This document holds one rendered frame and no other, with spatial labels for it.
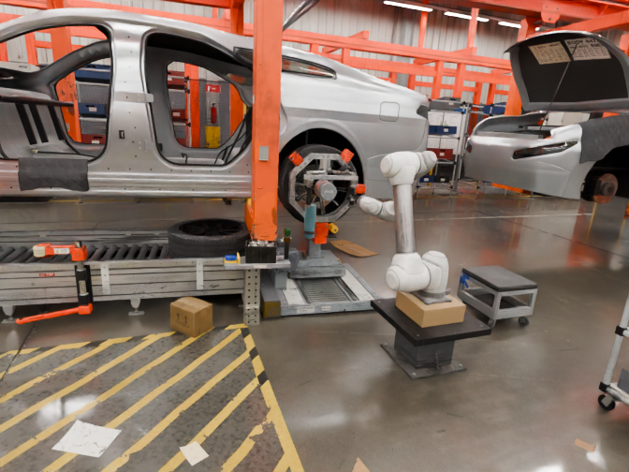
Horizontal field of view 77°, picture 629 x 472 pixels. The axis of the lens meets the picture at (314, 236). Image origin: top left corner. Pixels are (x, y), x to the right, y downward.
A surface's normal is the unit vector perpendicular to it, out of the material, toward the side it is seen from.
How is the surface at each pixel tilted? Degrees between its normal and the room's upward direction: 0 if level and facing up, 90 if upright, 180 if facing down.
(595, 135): 87
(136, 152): 91
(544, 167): 90
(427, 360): 90
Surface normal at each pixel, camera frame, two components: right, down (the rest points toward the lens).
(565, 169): -0.30, 0.26
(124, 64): 0.25, 0.11
